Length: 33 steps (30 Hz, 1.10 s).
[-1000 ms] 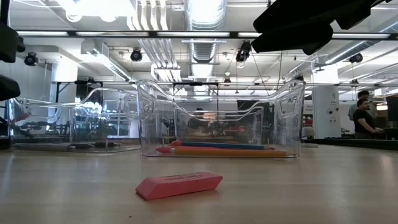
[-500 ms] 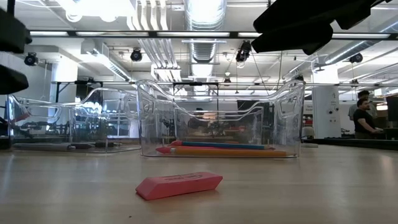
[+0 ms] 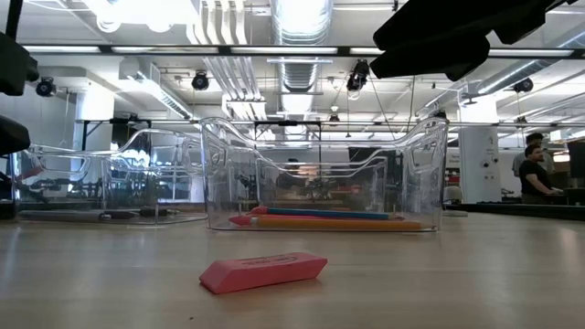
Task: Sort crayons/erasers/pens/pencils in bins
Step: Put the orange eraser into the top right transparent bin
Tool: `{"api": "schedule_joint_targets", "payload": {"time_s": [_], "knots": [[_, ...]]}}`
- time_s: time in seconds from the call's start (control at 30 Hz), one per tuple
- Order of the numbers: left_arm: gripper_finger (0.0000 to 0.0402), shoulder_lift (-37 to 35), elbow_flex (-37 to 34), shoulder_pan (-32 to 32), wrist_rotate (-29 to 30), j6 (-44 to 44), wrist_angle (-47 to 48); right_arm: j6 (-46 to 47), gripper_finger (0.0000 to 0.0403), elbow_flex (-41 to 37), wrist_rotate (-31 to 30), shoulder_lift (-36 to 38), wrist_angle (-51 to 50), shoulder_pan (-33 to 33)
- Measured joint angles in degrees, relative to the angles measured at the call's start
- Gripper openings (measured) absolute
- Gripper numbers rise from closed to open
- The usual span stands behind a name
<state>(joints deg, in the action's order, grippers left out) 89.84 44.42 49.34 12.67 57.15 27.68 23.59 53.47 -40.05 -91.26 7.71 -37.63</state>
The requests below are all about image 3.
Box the dark long table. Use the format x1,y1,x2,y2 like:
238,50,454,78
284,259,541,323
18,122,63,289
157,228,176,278
441,202,585,223

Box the orange pencil pink eraser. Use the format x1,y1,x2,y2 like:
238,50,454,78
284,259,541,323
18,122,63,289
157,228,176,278
228,214,424,232

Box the black monitor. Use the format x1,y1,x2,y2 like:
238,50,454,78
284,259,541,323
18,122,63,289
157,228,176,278
568,140,585,180

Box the black ceiling cord reel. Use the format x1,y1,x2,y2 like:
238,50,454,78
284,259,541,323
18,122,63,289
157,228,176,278
512,77,535,95
190,70,210,91
35,76,58,99
346,58,371,92

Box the grey pen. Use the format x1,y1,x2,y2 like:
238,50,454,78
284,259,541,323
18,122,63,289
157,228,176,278
17,209,111,224

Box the clear plastic bin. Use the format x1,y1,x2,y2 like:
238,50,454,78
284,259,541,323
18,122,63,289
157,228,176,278
11,127,209,226
254,154,389,216
199,116,450,234
81,150,207,214

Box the silver round duct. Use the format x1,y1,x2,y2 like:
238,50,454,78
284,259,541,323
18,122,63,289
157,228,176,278
269,0,335,115

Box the white rectangular air duct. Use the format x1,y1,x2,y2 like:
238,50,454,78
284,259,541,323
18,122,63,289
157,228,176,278
116,57,196,121

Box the black pen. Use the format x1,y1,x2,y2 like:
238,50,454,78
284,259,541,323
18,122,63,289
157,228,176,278
98,207,180,219

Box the grey round duct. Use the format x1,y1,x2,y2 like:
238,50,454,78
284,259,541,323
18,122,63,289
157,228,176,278
461,27,585,107

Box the person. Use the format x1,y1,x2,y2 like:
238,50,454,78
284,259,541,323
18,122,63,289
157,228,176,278
518,143,564,206
511,132,557,177

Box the white column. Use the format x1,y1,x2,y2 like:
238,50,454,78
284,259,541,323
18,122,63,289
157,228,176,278
458,95,500,206

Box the black frame rig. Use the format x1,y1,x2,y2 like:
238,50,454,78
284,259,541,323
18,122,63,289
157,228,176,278
252,120,324,143

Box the blue pencil pink eraser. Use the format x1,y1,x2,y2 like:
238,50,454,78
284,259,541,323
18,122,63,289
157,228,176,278
249,205,406,221

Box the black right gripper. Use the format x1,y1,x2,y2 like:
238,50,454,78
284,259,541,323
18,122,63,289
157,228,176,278
368,0,568,82

